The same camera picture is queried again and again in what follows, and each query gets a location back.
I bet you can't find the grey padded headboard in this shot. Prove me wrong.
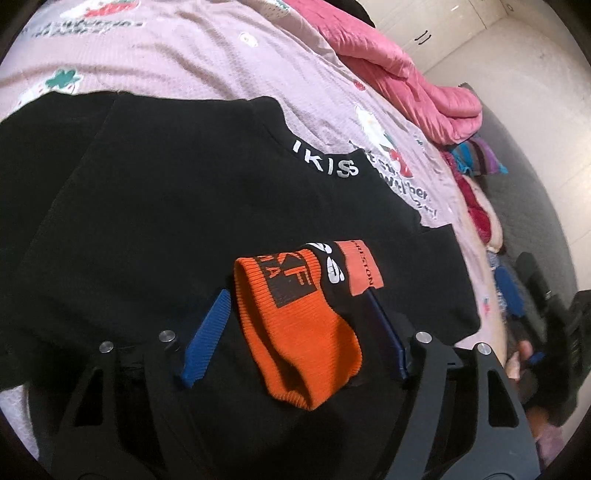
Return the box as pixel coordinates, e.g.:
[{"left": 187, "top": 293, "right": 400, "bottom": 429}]
[{"left": 469, "top": 106, "right": 578, "bottom": 302}]

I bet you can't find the striped knitted hat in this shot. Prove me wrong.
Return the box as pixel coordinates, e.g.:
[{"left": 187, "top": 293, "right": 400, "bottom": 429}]
[{"left": 450, "top": 135, "right": 508, "bottom": 177}]

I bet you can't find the pink quilted comforter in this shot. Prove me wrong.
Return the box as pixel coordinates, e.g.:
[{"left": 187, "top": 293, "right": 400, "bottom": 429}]
[{"left": 287, "top": 0, "right": 483, "bottom": 146}]

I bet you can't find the white wardrobe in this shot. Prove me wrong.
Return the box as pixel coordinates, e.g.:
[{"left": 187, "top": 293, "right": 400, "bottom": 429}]
[{"left": 362, "top": 0, "right": 507, "bottom": 73}]

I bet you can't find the person's right hand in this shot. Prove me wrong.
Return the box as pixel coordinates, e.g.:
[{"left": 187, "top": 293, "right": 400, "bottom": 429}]
[{"left": 505, "top": 340, "right": 549, "bottom": 441}]

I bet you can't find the pink strawberry bed sheet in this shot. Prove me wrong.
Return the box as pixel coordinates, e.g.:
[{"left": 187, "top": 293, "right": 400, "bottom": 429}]
[{"left": 0, "top": 0, "right": 509, "bottom": 462}]

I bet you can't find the black orange IKISS sweater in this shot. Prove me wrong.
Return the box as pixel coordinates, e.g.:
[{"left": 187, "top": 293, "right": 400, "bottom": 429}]
[{"left": 1, "top": 92, "right": 480, "bottom": 479}]

